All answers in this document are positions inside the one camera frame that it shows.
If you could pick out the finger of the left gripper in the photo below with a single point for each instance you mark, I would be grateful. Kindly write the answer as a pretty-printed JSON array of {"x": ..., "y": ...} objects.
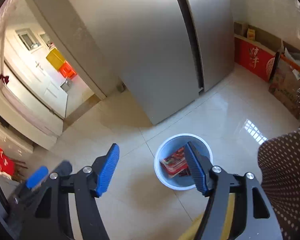
[{"x": 36, "y": 178}]

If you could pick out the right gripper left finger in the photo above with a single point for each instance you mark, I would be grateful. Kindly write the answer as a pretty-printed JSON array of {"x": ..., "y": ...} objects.
[{"x": 88, "y": 184}]

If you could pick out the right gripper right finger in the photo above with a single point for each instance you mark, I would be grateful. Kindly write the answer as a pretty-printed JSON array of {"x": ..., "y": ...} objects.
[{"x": 254, "y": 218}]

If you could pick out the red printed snack wrapper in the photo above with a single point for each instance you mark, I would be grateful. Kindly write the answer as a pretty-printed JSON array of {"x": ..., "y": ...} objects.
[{"x": 176, "y": 164}]

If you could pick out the light blue trash bin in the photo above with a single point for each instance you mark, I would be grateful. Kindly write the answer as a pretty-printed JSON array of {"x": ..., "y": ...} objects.
[{"x": 168, "y": 147}]

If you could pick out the yellow cloth on chair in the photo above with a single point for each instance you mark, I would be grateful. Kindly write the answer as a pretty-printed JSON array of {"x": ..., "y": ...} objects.
[{"x": 215, "y": 222}]

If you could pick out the orange plastic stool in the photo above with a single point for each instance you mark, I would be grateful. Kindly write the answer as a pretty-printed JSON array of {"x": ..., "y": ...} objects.
[{"x": 67, "y": 71}]

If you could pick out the yellow plastic stool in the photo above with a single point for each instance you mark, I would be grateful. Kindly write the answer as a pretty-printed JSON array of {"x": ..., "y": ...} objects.
[{"x": 55, "y": 58}]

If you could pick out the white interior door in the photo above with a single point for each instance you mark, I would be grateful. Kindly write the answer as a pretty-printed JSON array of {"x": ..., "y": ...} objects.
[{"x": 26, "y": 55}]

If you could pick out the red gift cardboard box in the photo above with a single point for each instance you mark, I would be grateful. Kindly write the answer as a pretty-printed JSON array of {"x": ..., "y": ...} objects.
[{"x": 255, "y": 57}]

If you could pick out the brown open cardboard box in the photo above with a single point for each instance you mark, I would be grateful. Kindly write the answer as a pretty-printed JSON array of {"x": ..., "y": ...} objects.
[{"x": 285, "y": 77}]

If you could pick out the silver double-door refrigerator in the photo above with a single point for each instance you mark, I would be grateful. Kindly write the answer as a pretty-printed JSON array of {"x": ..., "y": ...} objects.
[{"x": 164, "y": 51}]

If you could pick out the small yellow box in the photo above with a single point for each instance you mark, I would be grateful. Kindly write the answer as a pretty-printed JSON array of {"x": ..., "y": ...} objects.
[{"x": 251, "y": 34}]

